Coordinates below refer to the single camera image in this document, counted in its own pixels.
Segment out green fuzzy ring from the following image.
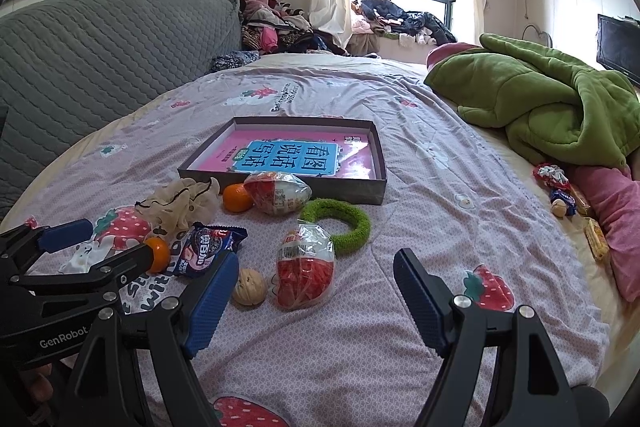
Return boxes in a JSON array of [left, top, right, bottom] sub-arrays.
[[300, 198, 373, 254]]

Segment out black television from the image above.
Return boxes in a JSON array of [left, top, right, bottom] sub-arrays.
[[597, 14, 640, 86]]

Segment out grey quilted headboard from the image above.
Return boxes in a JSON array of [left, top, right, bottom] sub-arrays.
[[0, 0, 241, 220]]

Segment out large orange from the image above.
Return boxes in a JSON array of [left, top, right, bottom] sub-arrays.
[[221, 183, 253, 214]]

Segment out pink and blue book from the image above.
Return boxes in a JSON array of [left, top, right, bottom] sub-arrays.
[[192, 130, 379, 180]]

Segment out small orange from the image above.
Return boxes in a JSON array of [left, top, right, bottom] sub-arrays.
[[145, 237, 172, 274]]

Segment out beige hair scrunchie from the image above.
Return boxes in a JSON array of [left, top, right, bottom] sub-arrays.
[[134, 177, 221, 242]]

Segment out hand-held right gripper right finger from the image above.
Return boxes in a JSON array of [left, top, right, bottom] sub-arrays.
[[392, 248, 583, 427]]

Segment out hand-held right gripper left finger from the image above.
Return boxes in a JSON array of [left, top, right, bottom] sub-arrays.
[[62, 251, 241, 427]]

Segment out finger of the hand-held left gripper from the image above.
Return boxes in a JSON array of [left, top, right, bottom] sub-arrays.
[[9, 244, 156, 297], [0, 219, 95, 276]]

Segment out person's left hand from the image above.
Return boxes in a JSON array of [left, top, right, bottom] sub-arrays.
[[21, 363, 56, 404]]

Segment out strawberry printed bed sheet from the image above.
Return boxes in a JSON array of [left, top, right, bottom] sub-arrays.
[[0, 52, 626, 427]]

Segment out grey cardboard box tray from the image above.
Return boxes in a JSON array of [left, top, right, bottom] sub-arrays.
[[177, 117, 389, 206]]

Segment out dark floral cloth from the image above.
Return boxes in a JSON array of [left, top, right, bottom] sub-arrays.
[[210, 50, 262, 75]]

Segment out yellow biscuit packet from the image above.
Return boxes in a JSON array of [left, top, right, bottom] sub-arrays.
[[584, 217, 611, 262]]

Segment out blue snack packet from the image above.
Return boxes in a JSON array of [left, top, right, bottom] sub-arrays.
[[176, 222, 249, 280]]

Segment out walnut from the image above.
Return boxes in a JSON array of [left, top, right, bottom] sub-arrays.
[[231, 268, 269, 307]]

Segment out red white snack packet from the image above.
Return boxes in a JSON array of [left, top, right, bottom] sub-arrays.
[[532, 163, 572, 192]]

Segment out green blanket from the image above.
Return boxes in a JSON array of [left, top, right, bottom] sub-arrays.
[[424, 33, 640, 168]]

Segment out pile of clothes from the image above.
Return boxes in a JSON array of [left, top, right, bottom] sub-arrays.
[[239, 0, 351, 56]]

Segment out red egg toy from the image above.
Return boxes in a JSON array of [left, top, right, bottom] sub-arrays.
[[275, 222, 337, 312]]

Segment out clothes on windowsill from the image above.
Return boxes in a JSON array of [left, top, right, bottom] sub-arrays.
[[350, 0, 458, 48]]

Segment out orange snack packet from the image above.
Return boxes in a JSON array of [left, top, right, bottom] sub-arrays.
[[570, 187, 593, 218]]

